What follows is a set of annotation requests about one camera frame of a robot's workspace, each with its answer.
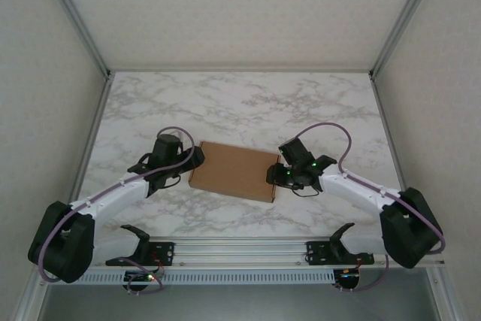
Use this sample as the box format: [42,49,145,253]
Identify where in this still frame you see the brown cardboard paper box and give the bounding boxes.
[187,141,283,204]

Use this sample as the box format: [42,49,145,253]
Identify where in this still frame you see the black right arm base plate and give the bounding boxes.
[306,240,376,265]

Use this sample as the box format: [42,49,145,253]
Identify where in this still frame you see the aluminium table side rail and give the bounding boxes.
[56,71,113,241]
[370,71,420,238]

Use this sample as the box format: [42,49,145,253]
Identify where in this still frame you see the aluminium frame post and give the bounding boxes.
[370,0,446,78]
[37,0,112,78]

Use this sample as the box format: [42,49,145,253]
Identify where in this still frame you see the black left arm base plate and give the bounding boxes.
[105,241,177,266]

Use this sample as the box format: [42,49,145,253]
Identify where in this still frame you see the grey slotted cable duct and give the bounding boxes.
[48,270,336,285]

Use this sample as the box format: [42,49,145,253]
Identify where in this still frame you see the aluminium mounting rail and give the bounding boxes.
[35,237,444,270]

